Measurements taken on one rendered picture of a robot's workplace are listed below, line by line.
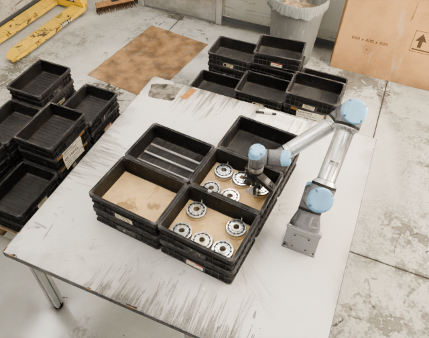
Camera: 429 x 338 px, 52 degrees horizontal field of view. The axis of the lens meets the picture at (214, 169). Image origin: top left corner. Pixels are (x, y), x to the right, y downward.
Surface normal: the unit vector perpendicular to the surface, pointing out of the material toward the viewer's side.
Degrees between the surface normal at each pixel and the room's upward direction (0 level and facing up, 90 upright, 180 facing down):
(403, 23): 80
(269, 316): 0
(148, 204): 0
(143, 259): 0
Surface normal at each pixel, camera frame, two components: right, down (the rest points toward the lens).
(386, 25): -0.36, 0.54
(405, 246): 0.03, -0.67
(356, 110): -0.04, -0.10
